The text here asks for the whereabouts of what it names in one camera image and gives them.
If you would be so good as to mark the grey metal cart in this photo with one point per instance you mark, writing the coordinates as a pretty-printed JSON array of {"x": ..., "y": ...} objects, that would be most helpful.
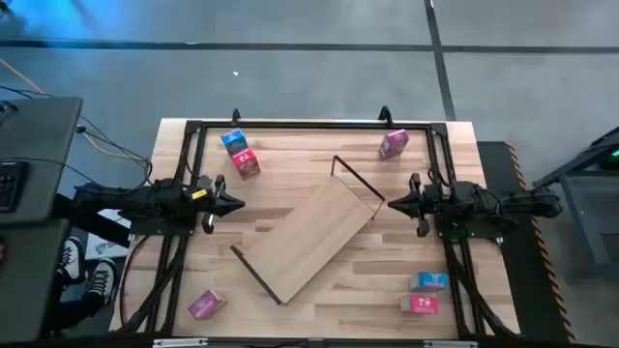
[{"x": 580, "y": 217}]

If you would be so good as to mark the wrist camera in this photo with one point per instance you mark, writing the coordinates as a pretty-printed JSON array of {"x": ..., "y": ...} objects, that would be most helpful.
[
  {"x": 205, "y": 182},
  {"x": 433, "y": 190}
]

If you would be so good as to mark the silver metal bracket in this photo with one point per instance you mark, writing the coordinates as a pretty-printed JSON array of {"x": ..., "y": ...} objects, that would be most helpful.
[
  {"x": 450, "y": 344},
  {"x": 180, "y": 343}
]

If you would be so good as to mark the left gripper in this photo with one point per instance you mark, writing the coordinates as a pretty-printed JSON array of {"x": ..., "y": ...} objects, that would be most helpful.
[{"x": 205, "y": 204}]

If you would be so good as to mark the black aluminium table frame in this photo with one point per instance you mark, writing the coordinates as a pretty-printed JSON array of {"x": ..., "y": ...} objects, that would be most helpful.
[{"x": 314, "y": 125}]

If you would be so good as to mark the grey desk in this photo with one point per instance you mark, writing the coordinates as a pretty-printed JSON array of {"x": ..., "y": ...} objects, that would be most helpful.
[
  {"x": 38, "y": 145},
  {"x": 29, "y": 280}
]

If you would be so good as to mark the black metal bar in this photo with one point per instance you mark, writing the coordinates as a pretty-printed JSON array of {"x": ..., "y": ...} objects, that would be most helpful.
[{"x": 82, "y": 222}]

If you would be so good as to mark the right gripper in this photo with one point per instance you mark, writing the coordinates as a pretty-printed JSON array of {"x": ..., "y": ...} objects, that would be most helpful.
[{"x": 430, "y": 204}]

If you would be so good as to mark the black table clamp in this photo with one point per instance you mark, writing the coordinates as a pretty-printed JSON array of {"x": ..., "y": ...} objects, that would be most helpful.
[
  {"x": 236, "y": 117},
  {"x": 385, "y": 117}
]

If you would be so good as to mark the person's black white shoe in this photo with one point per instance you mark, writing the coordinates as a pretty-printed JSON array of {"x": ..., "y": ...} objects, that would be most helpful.
[
  {"x": 72, "y": 258},
  {"x": 100, "y": 282}
]

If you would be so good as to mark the black keyboard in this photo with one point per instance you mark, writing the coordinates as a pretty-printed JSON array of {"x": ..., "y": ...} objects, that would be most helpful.
[{"x": 12, "y": 186}]

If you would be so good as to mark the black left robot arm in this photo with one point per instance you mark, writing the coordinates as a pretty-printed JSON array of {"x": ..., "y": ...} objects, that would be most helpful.
[{"x": 145, "y": 198}]

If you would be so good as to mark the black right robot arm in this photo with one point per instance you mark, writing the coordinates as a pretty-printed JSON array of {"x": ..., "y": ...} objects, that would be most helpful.
[{"x": 508, "y": 203}]

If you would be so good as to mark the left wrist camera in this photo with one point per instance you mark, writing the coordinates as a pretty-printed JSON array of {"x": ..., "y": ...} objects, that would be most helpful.
[{"x": 205, "y": 182}]

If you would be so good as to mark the blue cereal box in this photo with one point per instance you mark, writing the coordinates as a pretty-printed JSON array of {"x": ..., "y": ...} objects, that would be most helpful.
[
  {"x": 234, "y": 141},
  {"x": 429, "y": 281}
]

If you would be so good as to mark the purple cereal box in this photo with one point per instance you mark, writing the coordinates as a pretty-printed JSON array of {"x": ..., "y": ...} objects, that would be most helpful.
[
  {"x": 207, "y": 304},
  {"x": 394, "y": 144}
]

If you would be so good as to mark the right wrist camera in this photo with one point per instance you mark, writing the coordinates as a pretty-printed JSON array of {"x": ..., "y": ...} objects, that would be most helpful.
[{"x": 433, "y": 190}]

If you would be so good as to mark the black mat with striped edge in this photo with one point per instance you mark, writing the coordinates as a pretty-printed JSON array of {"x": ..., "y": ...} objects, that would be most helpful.
[{"x": 522, "y": 290}]

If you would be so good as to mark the white printed paper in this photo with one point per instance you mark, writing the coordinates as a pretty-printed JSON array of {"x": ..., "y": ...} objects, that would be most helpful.
[{"x": 104, "y": 249}]

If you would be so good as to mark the red cereal box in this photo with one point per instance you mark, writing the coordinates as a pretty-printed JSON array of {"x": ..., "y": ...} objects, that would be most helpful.
[
  {"x": 420, "y": 304},
  {"x": 246, "y": 164}
]

